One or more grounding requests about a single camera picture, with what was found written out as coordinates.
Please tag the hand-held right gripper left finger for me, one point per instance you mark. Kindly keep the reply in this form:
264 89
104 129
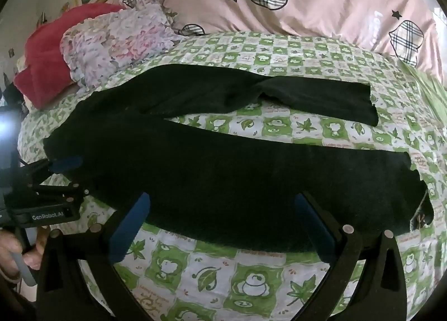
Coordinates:
130 226

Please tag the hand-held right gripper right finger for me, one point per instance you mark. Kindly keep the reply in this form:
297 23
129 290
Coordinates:
314 228

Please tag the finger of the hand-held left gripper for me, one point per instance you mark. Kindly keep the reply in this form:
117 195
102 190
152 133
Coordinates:
59 192
68 164

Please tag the black pants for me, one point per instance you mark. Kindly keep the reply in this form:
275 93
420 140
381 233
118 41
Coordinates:
209 167

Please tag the person's left hand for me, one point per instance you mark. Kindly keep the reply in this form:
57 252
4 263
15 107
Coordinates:
8 249

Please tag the green patterned bed sheet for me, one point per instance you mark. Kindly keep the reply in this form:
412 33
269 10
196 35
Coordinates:
244 282

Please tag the red blanket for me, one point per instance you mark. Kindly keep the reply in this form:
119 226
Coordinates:
42 62

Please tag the floral pillow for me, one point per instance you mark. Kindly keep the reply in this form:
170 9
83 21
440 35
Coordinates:
115 45

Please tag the green striped cloth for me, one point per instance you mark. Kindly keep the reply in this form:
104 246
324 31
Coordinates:
430 97

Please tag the pink pillow with plaid hearts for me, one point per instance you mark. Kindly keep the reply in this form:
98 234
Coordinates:
314 10

